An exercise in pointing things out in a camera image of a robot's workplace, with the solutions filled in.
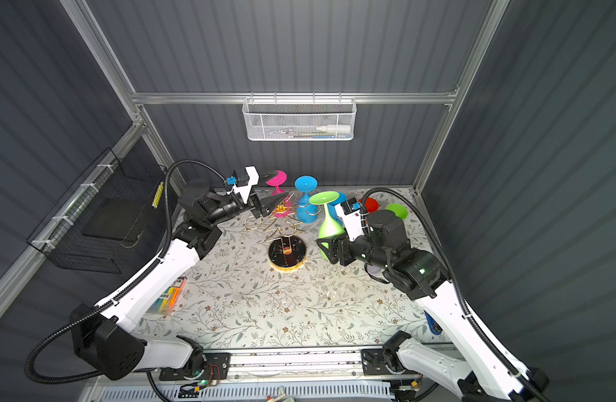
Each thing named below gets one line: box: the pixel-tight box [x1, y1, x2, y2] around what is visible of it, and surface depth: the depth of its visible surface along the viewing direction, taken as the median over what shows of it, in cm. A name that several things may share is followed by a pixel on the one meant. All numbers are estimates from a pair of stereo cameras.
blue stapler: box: [423, 309, 443, 335], surface depth 81 cm
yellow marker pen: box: [151, 181, 165, 209], surface depth 84 cm
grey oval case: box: [364, 263, 385, 276], surface depth 93 cm
